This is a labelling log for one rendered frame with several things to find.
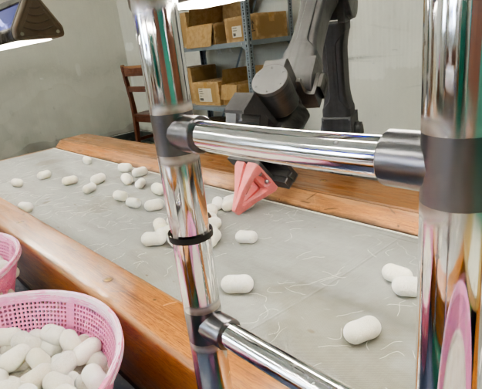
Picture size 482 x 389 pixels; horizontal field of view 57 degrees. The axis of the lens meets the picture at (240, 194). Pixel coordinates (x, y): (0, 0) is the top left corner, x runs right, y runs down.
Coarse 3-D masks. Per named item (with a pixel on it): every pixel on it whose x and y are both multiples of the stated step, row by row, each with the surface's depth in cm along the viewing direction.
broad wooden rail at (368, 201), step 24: (72, 144) 136; (96, 144) 128; (120, 144) 125; (144, 144) 121; (216, 168) 90; (288, 192) 74; (312, 192) 71; (336, 192) 69; (360, 192) 68; (384, 192) 67; (408, 192) 66; (336, 216) 66; (360, 216) 64; (384, 216) 62; (408, 216) 60
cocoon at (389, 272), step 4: (388, 264) 48; (392, 264) 48; (384, 268) 48; (388, 268) 48; (392, 268) 47; (396, 268) 47; (400, 268) 47; (404, 268) 47; (384, 272) 48; (388, 272) 47; (392, 272) 47; (396, 272) 47; (400, 272) 47; (404, 272) 46; (408, 272) 46; (412, 272) 47; (384, 276) 48; (388, 276) 48; (392, 276) 47; (396, 276) 47; (388, 280) 48; (392, 280) 47
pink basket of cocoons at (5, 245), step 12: (0, 240) 67; (12, 240) 64; (0, 252) 67; (12, 252) 64; (12, 264) 57; (0, 276) 54; (12, 276) 59; (0, 288) 55; (12, 288) 60; (0, 312) 57
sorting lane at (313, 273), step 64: (0, 192) 100; (64, 192) 95; (128, 192) 90; (128, 256) 61; (256, 256) 57; (320, 256) 55; (384, 256) 54; (256, 320) 44; (320, 320) 43; (384, 320) 42; (384, 384) 35
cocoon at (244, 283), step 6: (228, 276) 49; (234, 276) 49; (240, 276) 49; (246, 276) 49; (222, 282) 49; (228, 282) 49; (234, 282) 48; (240, 282) 48; (246, 282) 48; (252, 282) 49; (222, 288) 49; (228, 288) 48; (234, 288) 48; (240, 288) 48; (246, 288) 48; (252, 288) 49
